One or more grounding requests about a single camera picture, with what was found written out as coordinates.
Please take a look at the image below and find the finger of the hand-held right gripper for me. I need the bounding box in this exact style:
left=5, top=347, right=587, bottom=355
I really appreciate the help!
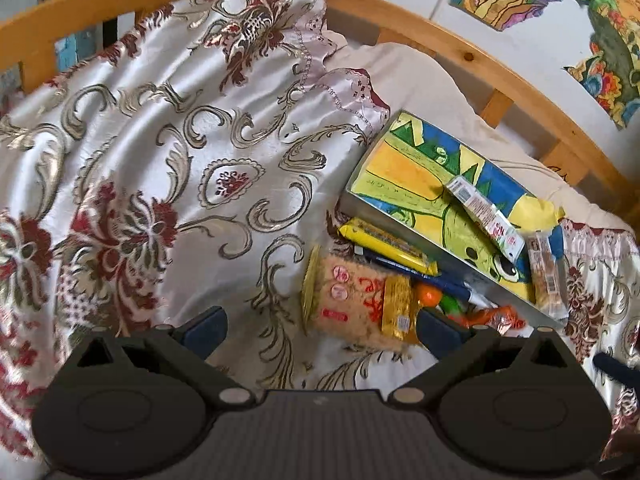
left=592, top=352, right=640, bottom=392

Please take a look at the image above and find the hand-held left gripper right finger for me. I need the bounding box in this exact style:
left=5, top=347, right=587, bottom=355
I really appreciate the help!
left=390, top=307, right=581, bottom=408

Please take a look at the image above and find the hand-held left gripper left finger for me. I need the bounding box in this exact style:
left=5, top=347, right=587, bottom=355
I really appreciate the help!
left=75, top=305, right=256, bottom=408

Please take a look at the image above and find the gold foil snack packet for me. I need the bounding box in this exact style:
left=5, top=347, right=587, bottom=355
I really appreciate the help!
left=381, top=275, right=413, bottom=338

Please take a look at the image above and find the orange red snack packet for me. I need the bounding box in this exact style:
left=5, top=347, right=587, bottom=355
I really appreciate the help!
left=465, top=305, right=531, bottom=336

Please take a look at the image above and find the beige rice cracker packet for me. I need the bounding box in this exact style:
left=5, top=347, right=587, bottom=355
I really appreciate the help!
left=300, top=244, right=416, bottom=356

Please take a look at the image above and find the white red snack packet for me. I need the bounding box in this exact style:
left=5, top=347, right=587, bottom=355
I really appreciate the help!
left=446, top=176, right=526, bottom=263

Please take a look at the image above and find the metal box with painted bottom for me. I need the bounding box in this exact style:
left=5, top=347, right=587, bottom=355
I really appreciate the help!
left=336, top=109, right=568, bottom=331

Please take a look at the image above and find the blue white pen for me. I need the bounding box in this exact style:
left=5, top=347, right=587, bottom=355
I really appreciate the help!
left=355, top=246, right=493, bottom=307

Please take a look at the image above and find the yellow snack packet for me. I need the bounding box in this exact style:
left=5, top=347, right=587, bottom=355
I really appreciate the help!
left=338, top=217, right=443, bottom=277

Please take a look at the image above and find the beige snack bar packet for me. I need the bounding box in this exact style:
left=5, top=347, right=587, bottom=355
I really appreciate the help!
left=527, top=230, right=568, bottom=318

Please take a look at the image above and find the floral satin bedspread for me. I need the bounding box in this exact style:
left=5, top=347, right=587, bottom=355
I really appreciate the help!
left=0, top=0, right=640, bottom=476

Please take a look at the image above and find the cream bed sheet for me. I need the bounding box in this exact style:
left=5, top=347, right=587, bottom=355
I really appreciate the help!
left=325, top=30, right=636, bottom=233

